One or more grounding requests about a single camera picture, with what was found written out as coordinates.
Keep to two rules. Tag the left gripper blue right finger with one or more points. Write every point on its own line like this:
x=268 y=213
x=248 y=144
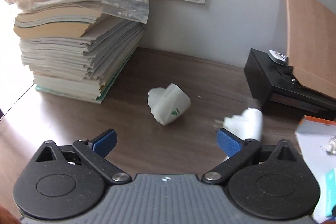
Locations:
x=229 y=143

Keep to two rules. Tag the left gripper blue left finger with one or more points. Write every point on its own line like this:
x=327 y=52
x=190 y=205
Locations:
x=104 y=143

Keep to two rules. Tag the white plug-in diffuser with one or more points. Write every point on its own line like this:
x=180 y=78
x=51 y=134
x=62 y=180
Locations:
x=168 y=104
x=247 y=125

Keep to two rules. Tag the clear glass bottle white cap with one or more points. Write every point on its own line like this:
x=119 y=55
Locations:
x=331 y=146

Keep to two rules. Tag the teal adhesive bandage box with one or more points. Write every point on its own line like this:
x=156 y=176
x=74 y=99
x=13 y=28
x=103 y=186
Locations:
x=330 y=187

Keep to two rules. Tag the black monitor riser stand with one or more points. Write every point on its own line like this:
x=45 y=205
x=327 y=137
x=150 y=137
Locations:
x=274 y=87

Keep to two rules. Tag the orange white cardboard box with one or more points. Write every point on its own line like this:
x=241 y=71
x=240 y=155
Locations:
x=312 y=135

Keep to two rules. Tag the stack of books and papers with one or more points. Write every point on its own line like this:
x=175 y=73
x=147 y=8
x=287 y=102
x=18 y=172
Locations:
x=74 y=48

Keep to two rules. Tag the wooden book stand board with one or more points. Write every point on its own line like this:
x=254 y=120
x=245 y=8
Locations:
x=311 y=45

